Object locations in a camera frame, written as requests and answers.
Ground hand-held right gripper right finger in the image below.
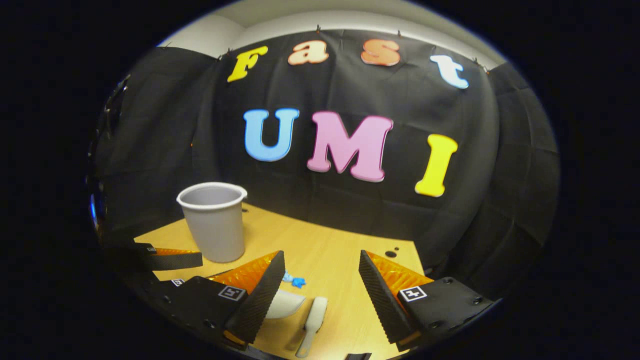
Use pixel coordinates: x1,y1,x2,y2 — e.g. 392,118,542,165
358,249,501,353

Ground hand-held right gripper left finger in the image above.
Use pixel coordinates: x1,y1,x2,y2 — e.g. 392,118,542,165
154,250,287,350

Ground grey dustpan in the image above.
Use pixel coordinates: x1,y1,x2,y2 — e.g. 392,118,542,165
265,289,307,320

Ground white garbage bin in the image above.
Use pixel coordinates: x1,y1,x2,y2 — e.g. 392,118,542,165
176,181,248,264

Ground small white broom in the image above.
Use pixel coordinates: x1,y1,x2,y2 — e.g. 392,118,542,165
295,296,329,359

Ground wooden desktop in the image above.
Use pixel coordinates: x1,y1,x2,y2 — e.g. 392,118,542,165
134,201,426,360

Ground black backdrop cloth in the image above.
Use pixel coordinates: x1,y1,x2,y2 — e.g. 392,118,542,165
92,29,561,301

